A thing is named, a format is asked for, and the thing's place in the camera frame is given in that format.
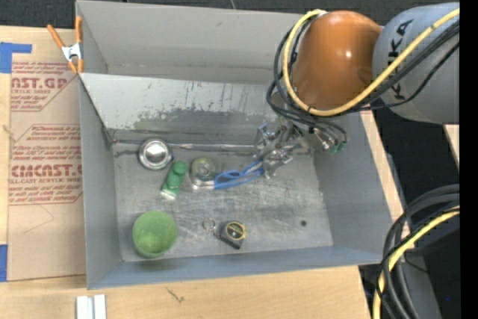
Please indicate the shiny metal cup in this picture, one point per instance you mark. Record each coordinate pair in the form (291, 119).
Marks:
(155, 154)

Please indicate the black and yellow tape measure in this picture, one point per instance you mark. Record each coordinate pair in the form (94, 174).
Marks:
(233, 233)

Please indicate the grey metal bin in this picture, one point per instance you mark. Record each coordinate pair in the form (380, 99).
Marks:
(231, 205)

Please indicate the green plastic cup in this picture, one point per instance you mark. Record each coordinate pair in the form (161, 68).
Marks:
(154, 235)

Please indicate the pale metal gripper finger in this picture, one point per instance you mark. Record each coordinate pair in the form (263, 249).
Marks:
(266, 136)
(276, 162)

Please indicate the clear glass jar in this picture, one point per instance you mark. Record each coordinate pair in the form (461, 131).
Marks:
(201, 172)

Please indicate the blue sunglasses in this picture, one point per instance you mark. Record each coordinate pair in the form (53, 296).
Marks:
(233, 177)

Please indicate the green plastic bottle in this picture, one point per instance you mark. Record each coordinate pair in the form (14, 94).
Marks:
(174, 179)

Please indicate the brown cardboard board red print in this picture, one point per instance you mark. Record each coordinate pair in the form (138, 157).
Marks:
(41, 145)

